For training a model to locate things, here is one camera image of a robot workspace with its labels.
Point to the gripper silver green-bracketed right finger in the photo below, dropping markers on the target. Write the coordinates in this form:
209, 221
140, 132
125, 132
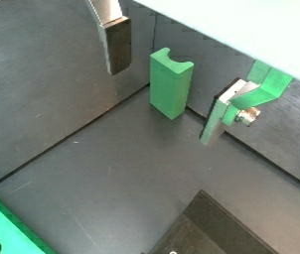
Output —
236, 103

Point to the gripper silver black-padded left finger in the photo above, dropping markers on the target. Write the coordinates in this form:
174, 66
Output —
114, 30

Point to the green arch block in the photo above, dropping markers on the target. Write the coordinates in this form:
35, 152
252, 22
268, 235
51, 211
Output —
170, 79

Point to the green shape-sorter board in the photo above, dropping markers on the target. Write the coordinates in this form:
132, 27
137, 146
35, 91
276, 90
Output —
18, 239

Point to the black curved holder stand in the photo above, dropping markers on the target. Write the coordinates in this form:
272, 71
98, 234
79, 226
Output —
208, 230

